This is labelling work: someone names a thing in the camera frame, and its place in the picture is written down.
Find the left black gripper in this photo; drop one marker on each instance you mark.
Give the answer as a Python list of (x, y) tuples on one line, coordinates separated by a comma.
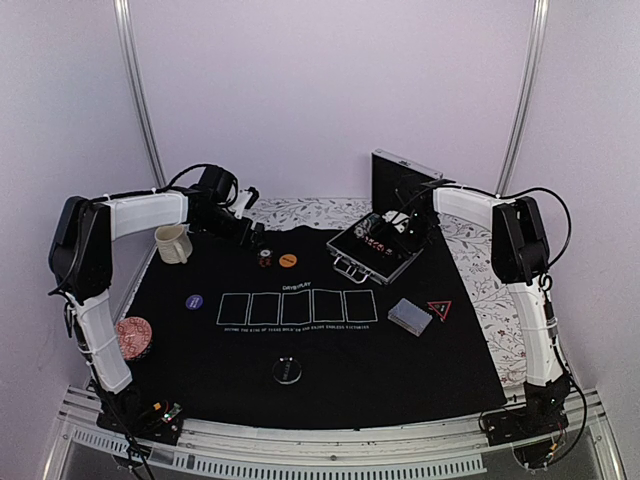
[(241, 236)]

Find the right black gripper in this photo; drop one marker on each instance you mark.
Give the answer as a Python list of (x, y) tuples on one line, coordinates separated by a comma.
[(408, 248)]

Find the aluminium poker chip case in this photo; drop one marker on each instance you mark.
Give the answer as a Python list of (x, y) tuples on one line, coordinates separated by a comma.
[(393, 180)]

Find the orange black 100 chip stack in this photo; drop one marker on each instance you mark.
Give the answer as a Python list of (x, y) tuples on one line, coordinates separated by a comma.
[(265, 257)]

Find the orange big blind button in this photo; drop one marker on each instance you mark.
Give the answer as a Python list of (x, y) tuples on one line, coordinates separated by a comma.
[(288, 260)]

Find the purple small blind button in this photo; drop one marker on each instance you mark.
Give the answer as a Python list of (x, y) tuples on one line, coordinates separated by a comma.
[(194, 302)]

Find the clear dealer button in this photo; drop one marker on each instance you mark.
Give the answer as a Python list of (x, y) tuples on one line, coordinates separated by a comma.
[(286, 370)]

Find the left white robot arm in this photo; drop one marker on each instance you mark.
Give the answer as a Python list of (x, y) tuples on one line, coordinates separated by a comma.
[(80, 256)]

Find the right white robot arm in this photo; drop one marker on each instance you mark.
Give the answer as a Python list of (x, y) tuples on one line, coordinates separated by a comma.
[(520, 259)]

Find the cream ceramic mug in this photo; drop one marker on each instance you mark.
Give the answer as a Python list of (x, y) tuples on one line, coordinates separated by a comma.
[(173, 244)]

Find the red dice row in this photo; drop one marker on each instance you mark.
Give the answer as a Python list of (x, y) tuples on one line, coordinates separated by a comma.
[(378, 246)]

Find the left poker chip row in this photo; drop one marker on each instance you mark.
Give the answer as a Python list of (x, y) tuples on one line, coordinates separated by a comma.
[(366, 225)]

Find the floral white tablecloth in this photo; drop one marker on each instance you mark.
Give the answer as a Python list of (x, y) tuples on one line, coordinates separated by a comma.
[(470, 247)]

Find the red black triangle card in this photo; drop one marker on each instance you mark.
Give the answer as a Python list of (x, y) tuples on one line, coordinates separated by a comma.
[(440, 308)]

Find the blue playing card deck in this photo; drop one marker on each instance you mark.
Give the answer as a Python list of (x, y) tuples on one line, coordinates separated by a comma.
[(410, 317)]

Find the black poker table mat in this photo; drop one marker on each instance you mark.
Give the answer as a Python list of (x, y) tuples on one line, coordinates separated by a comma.
[(359, 369)]

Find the red patterned round tin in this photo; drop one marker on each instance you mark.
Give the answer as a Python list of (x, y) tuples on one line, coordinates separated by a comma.
[(134, 337)]

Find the small green circuit board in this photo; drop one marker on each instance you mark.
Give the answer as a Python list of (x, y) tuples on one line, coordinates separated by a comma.
[(164, 412)]

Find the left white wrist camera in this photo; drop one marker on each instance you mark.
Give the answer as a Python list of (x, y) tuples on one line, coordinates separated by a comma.
[(244, 201)]

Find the left aluminium frame post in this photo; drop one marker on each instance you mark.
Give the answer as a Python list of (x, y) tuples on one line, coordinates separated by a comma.
[(126, 35)]

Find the aluminium frame post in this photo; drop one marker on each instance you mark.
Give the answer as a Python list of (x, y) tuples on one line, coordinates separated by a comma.
[(533, 56), (126, 35)]

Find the right aluminium frame post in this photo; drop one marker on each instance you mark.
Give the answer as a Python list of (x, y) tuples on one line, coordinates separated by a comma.
[(533, 56)]

